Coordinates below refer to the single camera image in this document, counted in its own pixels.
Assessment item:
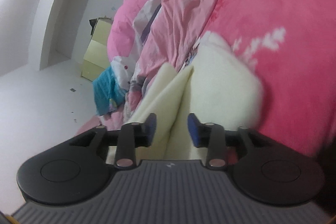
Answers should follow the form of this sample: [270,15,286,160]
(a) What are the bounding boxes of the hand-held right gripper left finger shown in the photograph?
[68,113,158,169]

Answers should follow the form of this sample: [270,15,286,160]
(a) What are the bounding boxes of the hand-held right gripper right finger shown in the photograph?
[187,113,263,169]

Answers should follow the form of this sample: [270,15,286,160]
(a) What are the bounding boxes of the cream knit sweater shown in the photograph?
[106,32,264,161]

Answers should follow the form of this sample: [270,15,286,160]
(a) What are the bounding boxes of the teal pillow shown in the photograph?
[92,68,129,117]

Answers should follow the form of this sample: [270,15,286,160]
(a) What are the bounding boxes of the pink and cream headboard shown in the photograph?
[76,115,105,135]

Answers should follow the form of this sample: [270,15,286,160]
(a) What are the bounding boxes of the pink patterned duvet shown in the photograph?
[106,0,237,125]

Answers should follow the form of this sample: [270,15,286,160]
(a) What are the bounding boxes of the pink floral bed sheet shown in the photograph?
[178,0,336,159]

